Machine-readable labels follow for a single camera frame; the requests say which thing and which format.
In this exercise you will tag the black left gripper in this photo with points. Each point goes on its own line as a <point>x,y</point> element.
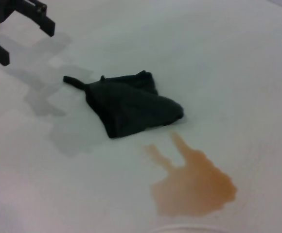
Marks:
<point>0,12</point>

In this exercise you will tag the dark blue rag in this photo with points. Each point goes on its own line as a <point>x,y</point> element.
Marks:
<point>131,106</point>

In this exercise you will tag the brown liquid stain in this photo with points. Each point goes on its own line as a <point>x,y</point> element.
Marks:
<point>192,184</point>

